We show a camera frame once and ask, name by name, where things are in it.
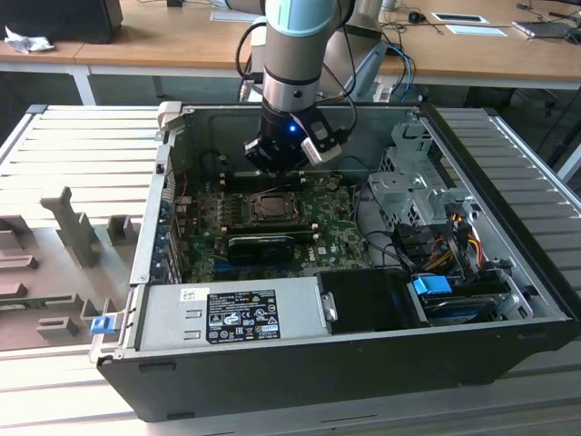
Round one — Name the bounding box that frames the metal drive cage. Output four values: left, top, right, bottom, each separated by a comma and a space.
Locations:
366, 118, 476, 228

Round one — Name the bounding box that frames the grey laptop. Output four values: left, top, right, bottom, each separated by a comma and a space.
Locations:
511, 20, 580, 41

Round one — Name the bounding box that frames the hard disk in blue carrier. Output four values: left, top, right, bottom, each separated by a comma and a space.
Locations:
410, 274, 509, 327

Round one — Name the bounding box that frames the CPU socket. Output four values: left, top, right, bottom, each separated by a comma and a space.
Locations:
241, 190, 304, 227

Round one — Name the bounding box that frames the green motherboard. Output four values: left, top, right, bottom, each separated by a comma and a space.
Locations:
171, 172, 380, 283

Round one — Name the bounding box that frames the beige case handle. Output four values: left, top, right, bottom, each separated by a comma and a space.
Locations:
156, 102, 183, 134

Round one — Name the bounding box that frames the black cable bundle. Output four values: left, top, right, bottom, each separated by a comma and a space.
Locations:
389, 222, 439, 273

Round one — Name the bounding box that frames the black PC case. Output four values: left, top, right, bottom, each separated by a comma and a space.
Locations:
88, 102, 581, 423

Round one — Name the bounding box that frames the white sheet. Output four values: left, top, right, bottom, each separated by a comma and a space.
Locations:
446, 25, 509, 37

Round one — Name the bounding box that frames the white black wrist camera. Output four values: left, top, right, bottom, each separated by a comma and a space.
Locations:
299, 118, 347, 165

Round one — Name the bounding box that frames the installed RAM stick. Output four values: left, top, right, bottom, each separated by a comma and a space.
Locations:
224, 221, 320, 242

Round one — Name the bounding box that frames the green RAM stick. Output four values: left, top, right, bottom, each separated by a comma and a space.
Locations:
0, 294, 76, 312

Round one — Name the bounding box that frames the black computer box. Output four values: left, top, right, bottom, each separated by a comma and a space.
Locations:
0, 0, 123, 45

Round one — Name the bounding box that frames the grey power supply unit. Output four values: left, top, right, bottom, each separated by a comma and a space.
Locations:
135, 275, 329, 354

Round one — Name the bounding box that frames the crumpled white paper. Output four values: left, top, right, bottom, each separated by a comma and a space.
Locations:
3, 25, 55, 55

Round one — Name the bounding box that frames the wooden desk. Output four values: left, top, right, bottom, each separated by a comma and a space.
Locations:
376, 0, 581, 92
0, 0, 269, 106

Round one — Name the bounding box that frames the yellow red black wire bundle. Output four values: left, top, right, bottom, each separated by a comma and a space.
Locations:
428, 212, 483, 270

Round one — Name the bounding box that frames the grey parts rack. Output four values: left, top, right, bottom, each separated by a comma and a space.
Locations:
0, 184, 143, 352

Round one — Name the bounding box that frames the graphics card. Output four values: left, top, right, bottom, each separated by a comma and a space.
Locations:
226, 233, 295, 266

